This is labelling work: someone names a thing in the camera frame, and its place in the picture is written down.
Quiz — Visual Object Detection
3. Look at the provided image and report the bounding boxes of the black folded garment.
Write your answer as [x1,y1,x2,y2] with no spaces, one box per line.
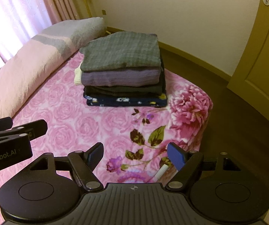
[84,58,166,98]

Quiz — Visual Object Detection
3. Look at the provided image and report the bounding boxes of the pink rose bed blanket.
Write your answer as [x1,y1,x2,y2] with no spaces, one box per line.
[0,50,214,225]

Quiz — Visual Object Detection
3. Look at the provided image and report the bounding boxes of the beige side curtain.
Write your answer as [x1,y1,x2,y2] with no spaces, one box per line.
[43,0,80,24]

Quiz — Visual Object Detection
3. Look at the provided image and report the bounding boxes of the navy floral folded garment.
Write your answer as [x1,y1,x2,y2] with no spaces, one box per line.
[83,94,168,108]

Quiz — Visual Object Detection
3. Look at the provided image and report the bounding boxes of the grey plaid shorts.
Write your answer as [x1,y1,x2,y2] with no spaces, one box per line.
[79,31,161,72]

